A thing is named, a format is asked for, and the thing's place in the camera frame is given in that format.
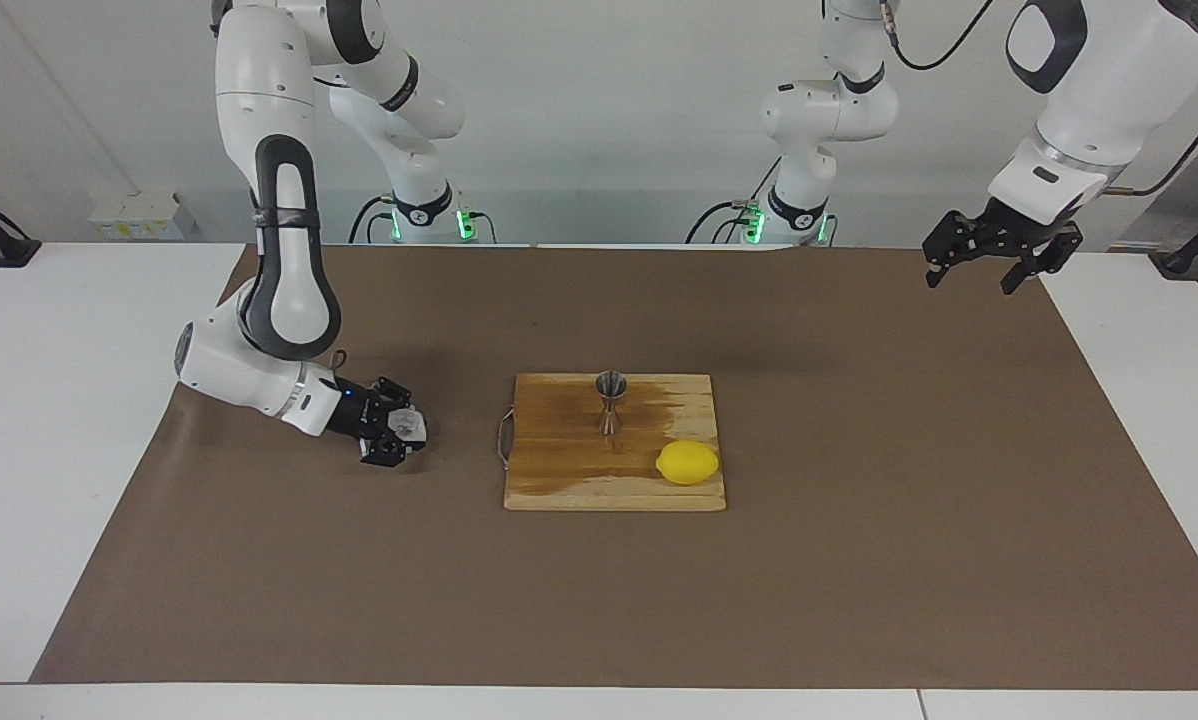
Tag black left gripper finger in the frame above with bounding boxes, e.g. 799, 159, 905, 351
1002, 225, 1083, 296
922, 212, 982, 289

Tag small clear plastic cup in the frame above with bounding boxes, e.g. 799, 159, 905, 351
387, 405, 428, 451

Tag steel double jigger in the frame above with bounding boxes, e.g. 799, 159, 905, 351
595, 370, 630, 437

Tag brown table mat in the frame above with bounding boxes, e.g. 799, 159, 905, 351
31, 245, 1198, 691

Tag wooden cutting board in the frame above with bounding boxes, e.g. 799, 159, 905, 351
497, 373, 728, 513

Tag yellow lemon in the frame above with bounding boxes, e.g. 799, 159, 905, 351
656, 439, 721, 487

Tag black right base cables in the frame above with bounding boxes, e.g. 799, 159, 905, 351
347, 195, 497, 244

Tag black base cables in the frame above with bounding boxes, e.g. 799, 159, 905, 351
686, 155, 785, 244
347, 195, 497, 244

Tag black left base cables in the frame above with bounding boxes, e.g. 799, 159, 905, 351
686, 155, 785, 244

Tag white wall socket boxes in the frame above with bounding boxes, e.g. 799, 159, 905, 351
89, 193, 197, 241

